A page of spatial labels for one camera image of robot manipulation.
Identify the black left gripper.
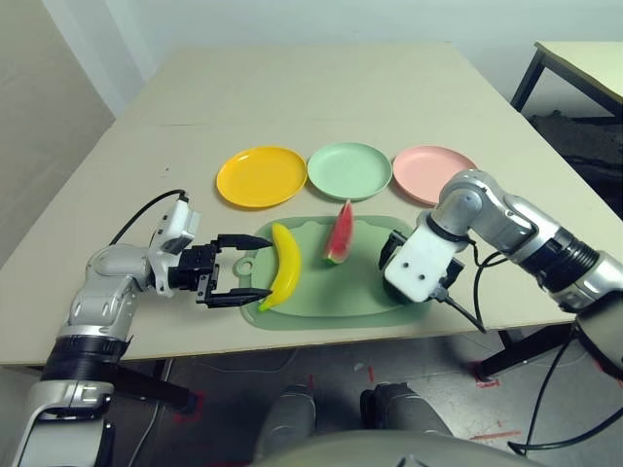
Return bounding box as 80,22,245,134
169,233,273,309

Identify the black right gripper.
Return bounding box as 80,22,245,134
378,231,464,293

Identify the yellow toy banana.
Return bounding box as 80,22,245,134
257,222,302,313

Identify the red toy watermelon slice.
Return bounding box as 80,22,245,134
324,199,355,267

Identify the green cutting board mat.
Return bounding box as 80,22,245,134
235,214,429,332

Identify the pink plastic plate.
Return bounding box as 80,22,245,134
391,144,481,207

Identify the mint green plastic plate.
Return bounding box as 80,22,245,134
307,141,393,203

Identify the yellow plastic plate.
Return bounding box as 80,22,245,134
216,146,309,210

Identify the red floor tape square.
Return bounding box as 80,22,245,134
474,362,502,389
167,391,203,423

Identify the grey robot left leg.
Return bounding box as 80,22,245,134
255,383,316,458

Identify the grey robot leg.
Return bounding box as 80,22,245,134
255,383,316,458
359,382,454,437

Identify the grey robot right leg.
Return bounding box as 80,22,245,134
359,382,454,437

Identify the grey robot torso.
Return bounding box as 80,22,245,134
252,427,551,467

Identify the long orange floor tape strip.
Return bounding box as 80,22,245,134
469,429,523,442

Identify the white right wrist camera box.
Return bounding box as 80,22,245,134
384,225,457,304

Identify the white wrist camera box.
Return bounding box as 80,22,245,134
384,225,457,304
149,198,202,255

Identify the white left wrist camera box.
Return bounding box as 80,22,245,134
149,198,202,255

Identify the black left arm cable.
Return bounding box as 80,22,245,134
109,189,192,247

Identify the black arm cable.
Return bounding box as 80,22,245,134
435,240,623,456
109,189,192,247

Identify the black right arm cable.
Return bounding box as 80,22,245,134
435,240,623,456

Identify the black table leg frame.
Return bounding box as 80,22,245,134
0,362,201,415
474,324,585,385

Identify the beige side table black frame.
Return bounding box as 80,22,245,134
509,40,623,147

